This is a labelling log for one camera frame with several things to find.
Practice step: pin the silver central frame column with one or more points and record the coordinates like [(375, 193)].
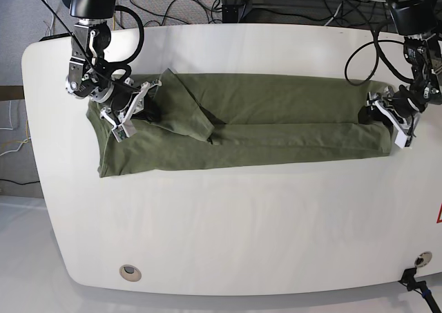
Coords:
[(234, 11)]

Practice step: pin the right table grommet hole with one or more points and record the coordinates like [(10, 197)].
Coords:
[(423, 259)]

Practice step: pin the olive green T-shirt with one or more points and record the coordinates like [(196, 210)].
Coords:
[(221, 120)]

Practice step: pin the red warning triangle sticker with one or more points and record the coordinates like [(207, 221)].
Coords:
[(439, 217)]

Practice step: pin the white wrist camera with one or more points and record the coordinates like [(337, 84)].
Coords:
[(124, 131), (403, 140)]

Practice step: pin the black clamp with cable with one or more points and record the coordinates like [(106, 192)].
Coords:
[(412, 285)]

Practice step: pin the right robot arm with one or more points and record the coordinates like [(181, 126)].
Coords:
[(106, 83)]

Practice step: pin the table grommet hole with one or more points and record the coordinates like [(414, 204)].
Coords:
[(130, 273), (423, 259)]

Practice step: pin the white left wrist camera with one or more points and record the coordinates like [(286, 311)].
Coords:
[(403, 140)]

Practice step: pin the left table grommet hole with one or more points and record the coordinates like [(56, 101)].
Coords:
[(130, 273)]

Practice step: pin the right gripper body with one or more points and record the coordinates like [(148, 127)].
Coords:
[(119, 103)]

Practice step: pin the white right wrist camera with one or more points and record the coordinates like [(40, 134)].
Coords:
[(124, 131)]

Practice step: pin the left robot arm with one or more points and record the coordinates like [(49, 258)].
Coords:
[(416, 21)]

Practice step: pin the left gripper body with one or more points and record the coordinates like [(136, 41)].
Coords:
[(391, 107)]

